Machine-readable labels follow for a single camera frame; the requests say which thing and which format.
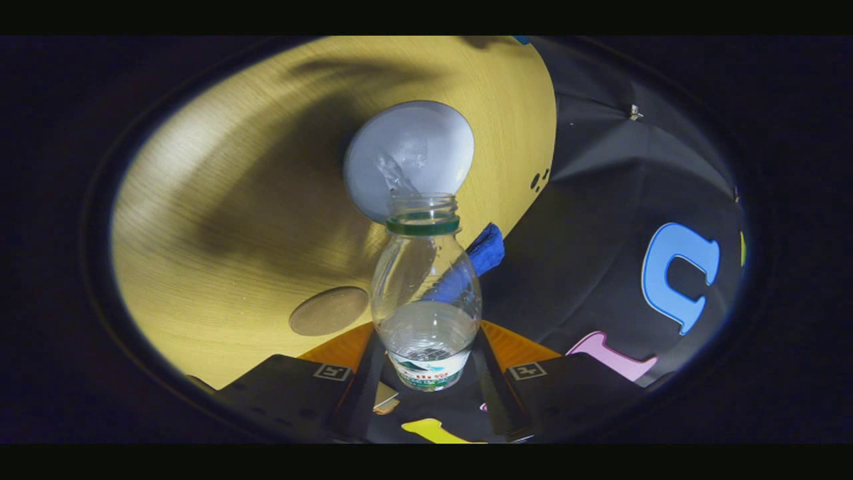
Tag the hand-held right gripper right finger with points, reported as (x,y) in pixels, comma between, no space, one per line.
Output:
(496,400)

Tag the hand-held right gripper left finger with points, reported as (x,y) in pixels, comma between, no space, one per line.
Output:
(363,393)

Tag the brown cork coaster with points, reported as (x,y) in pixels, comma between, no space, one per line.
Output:
(326,311)

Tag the clear plastic water bottle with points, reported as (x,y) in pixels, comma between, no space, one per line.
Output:
(426,280)

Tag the white teacup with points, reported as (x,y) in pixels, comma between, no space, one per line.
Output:
(413,140)

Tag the toasted bread slice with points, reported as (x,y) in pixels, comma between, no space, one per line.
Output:
(388,408)

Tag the blue towel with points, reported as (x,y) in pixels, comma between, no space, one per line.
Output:
(486,250)

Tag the black backdrop cloth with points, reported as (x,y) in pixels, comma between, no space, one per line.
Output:
(586,220)

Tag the silver metal clip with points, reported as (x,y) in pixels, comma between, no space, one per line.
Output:
(635,112)

